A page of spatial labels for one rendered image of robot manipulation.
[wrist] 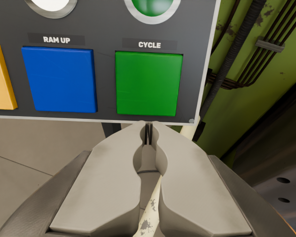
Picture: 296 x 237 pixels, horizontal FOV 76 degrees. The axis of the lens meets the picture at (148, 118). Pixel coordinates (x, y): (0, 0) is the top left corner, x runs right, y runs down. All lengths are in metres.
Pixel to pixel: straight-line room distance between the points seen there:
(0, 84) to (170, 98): 0.20
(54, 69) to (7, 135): 1.36
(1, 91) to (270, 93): 0.57
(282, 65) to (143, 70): 0.39
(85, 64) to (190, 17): 0.12
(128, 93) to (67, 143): 1.17
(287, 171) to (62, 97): 0.44
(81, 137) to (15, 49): 1.15
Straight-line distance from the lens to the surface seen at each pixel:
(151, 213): 0.54
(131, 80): 0.22
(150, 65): 0.22
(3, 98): 0.29
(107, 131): 0.57
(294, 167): 0.48
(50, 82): 0.25
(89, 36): 0.23
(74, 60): 0.23
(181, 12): 0.22
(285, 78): 0.57
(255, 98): 0.61
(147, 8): 0.22
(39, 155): 1.41
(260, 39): 0.49
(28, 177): 1.38
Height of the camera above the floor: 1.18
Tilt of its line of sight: 57 degrees down
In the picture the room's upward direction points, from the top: 5 degrees clockwise
